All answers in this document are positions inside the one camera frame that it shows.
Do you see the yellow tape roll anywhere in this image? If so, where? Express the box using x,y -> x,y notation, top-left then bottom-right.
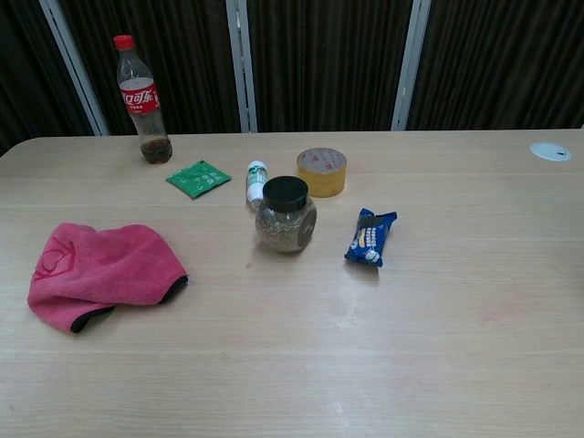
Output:
296,146 -> 349,199

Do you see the blue biscuit packet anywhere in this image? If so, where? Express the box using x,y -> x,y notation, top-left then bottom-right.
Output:
343,207 -> 398,268

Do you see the glass jar with black lid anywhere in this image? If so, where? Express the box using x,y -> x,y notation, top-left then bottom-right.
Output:
254,175 -> 318,254

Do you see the white desk cable grommet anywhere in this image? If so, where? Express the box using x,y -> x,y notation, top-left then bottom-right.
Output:
529,141 -> 572,162

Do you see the small white green bottle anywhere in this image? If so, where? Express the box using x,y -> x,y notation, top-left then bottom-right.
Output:
245,160 -> 268,210

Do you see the cola bottle with red cap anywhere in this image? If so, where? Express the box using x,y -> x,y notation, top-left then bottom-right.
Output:
113,35 -> 174,165

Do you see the pink microfiber cloth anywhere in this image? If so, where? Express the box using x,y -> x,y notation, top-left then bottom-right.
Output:
26,222 -> 190,335

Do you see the grey metal partition post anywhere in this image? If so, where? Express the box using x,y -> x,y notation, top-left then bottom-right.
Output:
225,0 -> 259,134
391,0 -> 433,132
37,0 -> 111,137

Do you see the green foil sachet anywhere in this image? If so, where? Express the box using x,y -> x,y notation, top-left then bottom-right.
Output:
165,160 -> 232,201

